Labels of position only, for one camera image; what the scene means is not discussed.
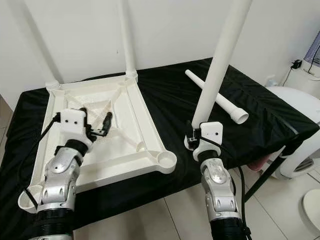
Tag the white plastic table top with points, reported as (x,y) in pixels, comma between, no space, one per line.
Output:
(132,125)

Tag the white plastic table leg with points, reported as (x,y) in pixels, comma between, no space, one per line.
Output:
(220,60)
(128,40)
(232,111)
(43,55)

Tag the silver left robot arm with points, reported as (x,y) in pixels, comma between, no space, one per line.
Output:
(57,180)

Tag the pink stool seat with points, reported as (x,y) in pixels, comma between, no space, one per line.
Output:
(262,162)

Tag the white plastic floor object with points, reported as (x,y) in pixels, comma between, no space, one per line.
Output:
(300,110)

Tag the white round flat floor disc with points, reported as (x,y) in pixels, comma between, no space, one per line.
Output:
(312,205)

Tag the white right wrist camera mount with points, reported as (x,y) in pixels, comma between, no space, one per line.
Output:
(212,131)

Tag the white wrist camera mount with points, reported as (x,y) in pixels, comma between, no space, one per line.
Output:
(72,120)
(212,131)

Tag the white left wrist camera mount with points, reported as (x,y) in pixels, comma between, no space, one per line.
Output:
(72,120)

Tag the black wall plug adapter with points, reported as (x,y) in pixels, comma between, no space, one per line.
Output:
(296,64)

